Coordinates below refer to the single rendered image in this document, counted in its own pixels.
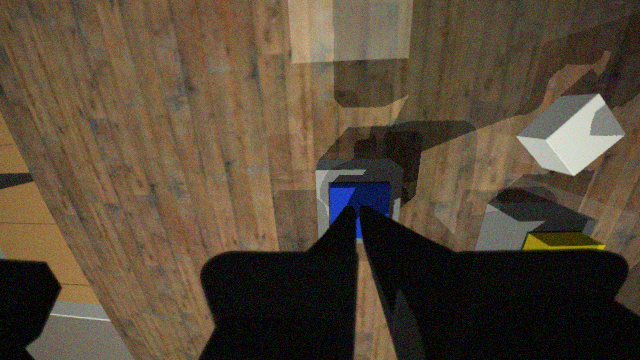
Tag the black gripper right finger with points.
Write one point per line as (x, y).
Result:
(430, 294)

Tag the white block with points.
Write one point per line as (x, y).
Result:
(571, 133)

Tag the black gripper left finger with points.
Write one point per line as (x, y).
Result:
(320, 283)

